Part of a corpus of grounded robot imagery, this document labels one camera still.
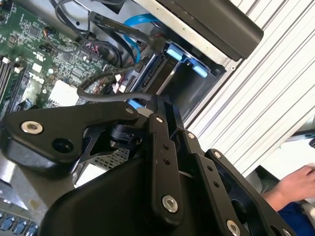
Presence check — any person's hand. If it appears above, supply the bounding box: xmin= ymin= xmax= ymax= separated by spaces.
xmin=278 ymin=164 xmax=315 ymax=206

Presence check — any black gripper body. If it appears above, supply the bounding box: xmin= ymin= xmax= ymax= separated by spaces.
xmin=39 ymin=157 xmax=222 ymax=236

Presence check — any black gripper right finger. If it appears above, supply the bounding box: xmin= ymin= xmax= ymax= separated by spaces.
xmin=163 ymin=97 xmax=296 ymax=236

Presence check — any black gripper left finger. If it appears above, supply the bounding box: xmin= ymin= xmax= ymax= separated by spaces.
xmin=0 ymin=94 xmax=186 ymax=226

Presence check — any blue disk wire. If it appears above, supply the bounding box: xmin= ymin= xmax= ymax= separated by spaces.
xmin=123 ymin=13 xmax=160 ymax=66

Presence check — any black sleeved disk wire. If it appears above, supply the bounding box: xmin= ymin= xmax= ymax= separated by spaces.
xmin=76 ymin=61 xmax=158 ymax=103

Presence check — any hard disk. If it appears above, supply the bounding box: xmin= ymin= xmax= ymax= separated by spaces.
xmin=127 ymin=41 xmax=226 ymax=123

